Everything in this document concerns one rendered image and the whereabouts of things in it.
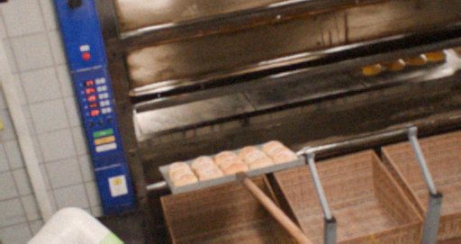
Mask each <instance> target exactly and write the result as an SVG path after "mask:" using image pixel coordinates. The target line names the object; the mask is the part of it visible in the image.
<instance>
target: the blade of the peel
mask: <svg viewBox="0 0 461 244"><path fill-rule="evenodd" d="M265 145H266V143H265V144H261V145H257V146H252V147H254V148H256V149H258V150H259V151H260V152H262V149H263V148H264V146H265ZM240 151H241V149H240V150H236V151H231V152H230V153H232V154H235V155H236V157H238V155H239V153H240ZM289 152H292V151H290V150H289ZM292 153H294V152H292ZM294 154H295V155H296V156H297V159H294V160H289V161H286V162H281V163H277V164H273V165H268V166H264V167H257V168H252V170H248V171H244V173H245V174H246V175H248V176H258V175H262V174H265V173H270V172H275V171H278V170H283V169H286V168H287V167H295V166H299V165H303V164H305V161H304V157H302V156H300V155H298V154H296V153H294ZM194 161H195V159H194V160H188V161H185V162H182V163H186V164H187V165H188V166H189V168H191V171H192V172H193V173H194V175H195V176H196V177H197V175H196V174H195V172H194V171H193V169H192V164H193V162H194ZM170 166H171V165H168V166H163V167H159V169H160V172H161V174H162V176H163V177H164V179H165V180H166V182H167V184H168V185H169V187H170V189H171V191H172V194H180V192H184V191H188V190H193V189H197V188H201V187H205V186H209V185H217V184H221V183H225V182H229V181H234V180H237V178H236V174H231V175H227V176H225V175H224V173H223V172H222V173H223V176H220V177H215V178H211V179H207V180H203V181H200V180H199V177H197V179H198V182H195V183H191V184H186V185H179V186H174V183H172V182H171V180H170V177H169V176H168V175H167V172H168V169H169V167H170ZM247 167H248V166H247ZM248 169H249V167H248Z"/></svg>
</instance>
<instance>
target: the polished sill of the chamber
mask: <svg viewBox="0 0 461 244"><path fill-rule="evenodd" d="M459 79H461V67H458V68H450V69H445V71H441V72H436V73H431V74H427V75H422V76H417V77H410V78H405V79H400V80H395V81H391V82H386V83H382V84H377V85H373V86H369V87H365V88H359V89H355V90H350V91H347V92H341V93H336V94H333V95H324V96H319V97H315V98H310V99H305V100H302V101H297V102H291V103H288V104H284V105H279V106H275V107H270V108H266V109H261V110H257V111H252V112H247V113H240V114H235V115H230V116H226V117H221V118H217V119H213V120H208V121H203V122H196V123H191V124H186V125H185V126H182V127H177V128H173V129H169V130H163V131H155V132H152V133H147V134H141V135H138V136H137V141H138V146H139V149H142V147H148V146H151V145H156V144H160V143H164V142H170V141H174V140H181V139H185V138H191V137H195V136H199V135H204V134H208V133H213V132H217V131H225V130H229V129H234V128H239V127H243V126H247V124H251V123H257V122H264V121H269V120H273V119H278V118H282V117H286V116H291V115H296V114H300V113H308V112H313V111H318V110H321V109H326V108H331V107H335V106H340V105H343V104H348V103H353V102H356V101H361V100H366V99H370V98H375V97H380V96H384V95H391V94H397V93H401V92H405V91H411V90H415V89H419V88H424V86H432V85H436V84H441V83H446V82H450V81H455V80H459Z"/></svg>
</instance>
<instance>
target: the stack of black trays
mask: <svg viewBox="0 0 461 244"><path fill-rule="evenodd" d="M94 219H96V220H97V221H98V222H100V223H101V224H102V225H103V226H104V227H106V228H107V229H108V230H109V231H110V232H111V233H113V235H114V236H115V237H116V238H117V239H118V240H119V241H121V242H122V243H123V244H151V237H150V231H149V224H148V218H147V216H145V212H144V208H141V209H136V210H131V211H126V212H116V213H115V214H111V215H105V216H99V217H94Z"/></svg>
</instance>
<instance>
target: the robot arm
mask: <svg viewBox="0 0 461 244"><path fill-rule="evenodd" d="M26 244H123V243H122V242H121V241H119V240H118V239H117V238H116V237H115V236H114V235H113V233H111V232H110V231H109V230H108V229H107V228H106V227H104V226H103V225H102V224H101V223H100V222H98V221H97V220H96V219H94V218H93V217H92V216H91V215H89V214H88V213H87V211H85V210H82V209H79V208H76V207H68V208H64V209H61V210H59V212H57V213H55V214H54V215H53V216H52V217H51V219H50V220H49V221H48V222H47V224H46V225H44V226H43V227H42V228H41V231H40V232H39V233H38V234H37V235H36V236H35V237H34V238H33V239H32V240H30V241H29V242H27V243H26Z"/></svg>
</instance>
